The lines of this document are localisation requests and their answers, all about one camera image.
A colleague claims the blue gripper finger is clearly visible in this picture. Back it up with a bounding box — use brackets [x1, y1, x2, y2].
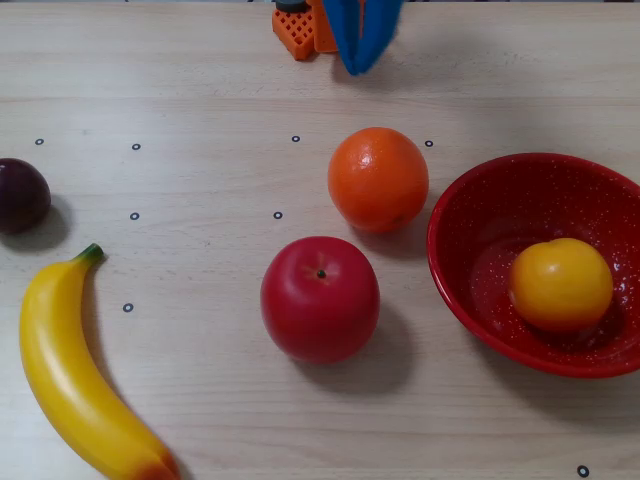
[355, 0, 405, 75]
[323, 0, 362, 76]

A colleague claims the yellow-orange toy peach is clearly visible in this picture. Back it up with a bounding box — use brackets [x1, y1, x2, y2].
[508, 237, 615, 334]

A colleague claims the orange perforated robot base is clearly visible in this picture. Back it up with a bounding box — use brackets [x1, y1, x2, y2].
[272, 7, 317, 62]

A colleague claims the red speckled bowl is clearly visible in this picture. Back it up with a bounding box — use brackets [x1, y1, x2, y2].
[426, 152, 640, 380]

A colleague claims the orange toy orange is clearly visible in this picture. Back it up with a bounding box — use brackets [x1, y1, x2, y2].
[327, 126, 430, 235]

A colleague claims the red toy apple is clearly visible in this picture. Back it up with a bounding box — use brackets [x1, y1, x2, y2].
[259, 235, 381, 365]

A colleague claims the dark purple toy plum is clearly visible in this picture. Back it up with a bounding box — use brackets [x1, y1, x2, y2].
[0, 157, 53, 236]

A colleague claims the yellow toy banana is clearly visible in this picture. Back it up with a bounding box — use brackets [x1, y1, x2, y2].
[18, 243, 182, 480]

